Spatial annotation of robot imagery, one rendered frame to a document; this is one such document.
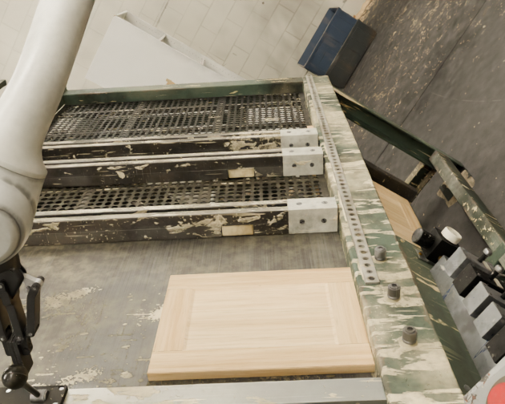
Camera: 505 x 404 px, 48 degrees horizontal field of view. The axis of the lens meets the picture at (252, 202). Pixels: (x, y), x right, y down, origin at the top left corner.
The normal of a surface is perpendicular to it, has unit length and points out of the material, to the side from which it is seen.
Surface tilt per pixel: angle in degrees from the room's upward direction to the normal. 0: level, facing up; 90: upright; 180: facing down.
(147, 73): 90
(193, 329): 56
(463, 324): 0
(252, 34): 90
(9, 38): 90
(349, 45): 90
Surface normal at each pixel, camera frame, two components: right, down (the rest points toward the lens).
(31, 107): 0.46, 0.07
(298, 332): -0.06, -0.89
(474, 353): -0.86, -0.45
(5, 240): 0.33, 0.51
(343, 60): 0.08, 0.32
